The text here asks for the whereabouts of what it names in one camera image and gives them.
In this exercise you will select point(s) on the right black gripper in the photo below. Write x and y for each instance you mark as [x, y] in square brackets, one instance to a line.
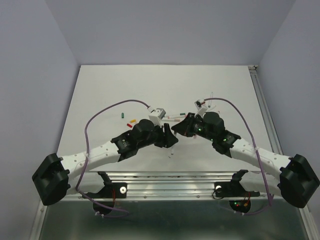
[183, 126]

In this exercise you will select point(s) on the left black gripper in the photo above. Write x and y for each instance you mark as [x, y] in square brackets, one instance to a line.
[166, 139]

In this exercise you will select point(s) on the dark green marker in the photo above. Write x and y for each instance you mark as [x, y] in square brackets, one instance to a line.
[211, 104]

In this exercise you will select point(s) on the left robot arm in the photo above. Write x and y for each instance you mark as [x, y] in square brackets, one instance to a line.
[57, 177]

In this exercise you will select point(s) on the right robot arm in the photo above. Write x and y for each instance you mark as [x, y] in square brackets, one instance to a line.
[291, 178]

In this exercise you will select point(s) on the pink cap marker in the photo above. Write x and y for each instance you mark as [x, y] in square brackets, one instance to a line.
[176, 116]

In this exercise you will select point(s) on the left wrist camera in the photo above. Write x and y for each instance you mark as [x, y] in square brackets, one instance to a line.
[156, 115]

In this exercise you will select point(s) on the front aluminium rail frame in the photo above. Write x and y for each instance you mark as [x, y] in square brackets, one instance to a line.
[190, 185]

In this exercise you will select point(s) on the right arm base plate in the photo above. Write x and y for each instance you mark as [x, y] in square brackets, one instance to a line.
[233, 189]

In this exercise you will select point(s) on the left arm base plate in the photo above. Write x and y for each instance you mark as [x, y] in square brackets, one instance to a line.
[107, 192]

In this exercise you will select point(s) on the right side aluminium rail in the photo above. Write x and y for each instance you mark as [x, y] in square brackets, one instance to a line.
[267, 118]

